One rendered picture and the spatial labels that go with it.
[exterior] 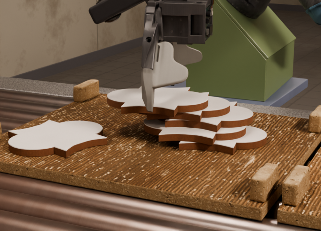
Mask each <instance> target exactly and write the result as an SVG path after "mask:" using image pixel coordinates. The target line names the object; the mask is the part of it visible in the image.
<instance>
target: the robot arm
mask: <svg viewBox="0 0 321 231"><path fill-rule="evenodd" d="M144 1H145V2H146V4H147V6H146V8H145V15H144V32H143V41H142V60H141V67H142V72H141V89H142V99H143V102H144V104H145V107H146V109H147V111H148V112H153V104H154V92H155V89H156V88H161V87H166V86H174V85H175V84H179V83H182V82H184V81H185V80H186V79H187V77H188V69H187V68H186V67H185V66H183V65H187V64H192V63H197V62H200V61H201V60H202V57H203V56H202V53H201V52H200V51H198V50H196V49H193V48H191V47H188V46H187V44H189V45H192V44H205V41H206V40H207V39H208V38H209V37H210V36H211V35H213V4H214V0H98V1H97V3H96V5H94V6H92V7H90V8H89V14H90V16H91V18H92V20H93V22H94V23H95V24H100V23H102V22H114V21H116V20H117V19H118V18H119V17H120V16H121V14H122V13H123V12H125V11H127V10H129V9H131V8H133V7H135V6H137V5H139V4H140V3H142V2H144ZM227 1H228V2H229V3H230V4H231V5H232V6H233V7H234V8H235V9H236V10H238V11H239V12H240V13H242V14H243V15H245V16H247V17H249V18H252V19H257V18H258V17H259V16H260V15H261V14H262V13H263V12H264V11H265V10H266V8H267V6H268V5H269V3H270V1H271V0H227ZM299 2H300V3H301V5H302V6H303V8H304V9H305V10H306V11H305V12H306V13H307V14H308V15H309V16H310V17H311V18H312V19H313V20H314V22H315V23H316V24H318V25H320V26H321V0H299Z"/></svg>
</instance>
